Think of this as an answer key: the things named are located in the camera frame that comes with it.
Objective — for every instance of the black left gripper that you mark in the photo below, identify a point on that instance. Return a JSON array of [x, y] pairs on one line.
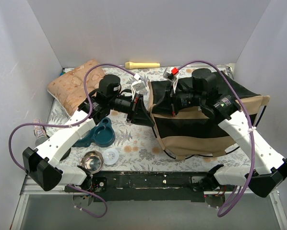
[[134, 108]]

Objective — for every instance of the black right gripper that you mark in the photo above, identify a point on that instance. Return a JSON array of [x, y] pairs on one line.
[[172, 101]]

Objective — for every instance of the peach patterned pillow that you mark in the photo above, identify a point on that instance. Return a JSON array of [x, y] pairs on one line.
[[68, 89]]

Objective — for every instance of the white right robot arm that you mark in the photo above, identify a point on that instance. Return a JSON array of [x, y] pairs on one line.
[[268, 168]]

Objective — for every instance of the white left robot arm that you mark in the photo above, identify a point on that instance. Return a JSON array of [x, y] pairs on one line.
[[42, 163]]

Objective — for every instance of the teal double pet feeder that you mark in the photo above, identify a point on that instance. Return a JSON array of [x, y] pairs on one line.
[[102, 135]]

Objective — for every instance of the floral table mat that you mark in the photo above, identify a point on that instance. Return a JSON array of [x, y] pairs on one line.
[[137, 146]]

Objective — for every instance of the clear plastic lid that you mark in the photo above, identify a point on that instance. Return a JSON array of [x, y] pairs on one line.
[[110, 156]]

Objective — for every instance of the stainless steel bowl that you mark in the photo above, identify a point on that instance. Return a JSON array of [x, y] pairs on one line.
[[92, 161]]

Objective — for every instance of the black microphone stand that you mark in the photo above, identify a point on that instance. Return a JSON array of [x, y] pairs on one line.
[[66, 154]]

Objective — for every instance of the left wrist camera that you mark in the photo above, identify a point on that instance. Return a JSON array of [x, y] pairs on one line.
[[138, 84]]

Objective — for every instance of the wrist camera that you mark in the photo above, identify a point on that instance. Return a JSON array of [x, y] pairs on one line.
[[138, 84], [172, 75]]

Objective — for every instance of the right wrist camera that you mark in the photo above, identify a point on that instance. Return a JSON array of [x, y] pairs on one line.
[[172, 75]]

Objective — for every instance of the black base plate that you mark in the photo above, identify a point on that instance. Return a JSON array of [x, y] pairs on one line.
[[154, 186]]

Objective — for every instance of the aluminium frame rail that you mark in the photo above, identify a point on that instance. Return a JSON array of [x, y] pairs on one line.
[[144, 201]]

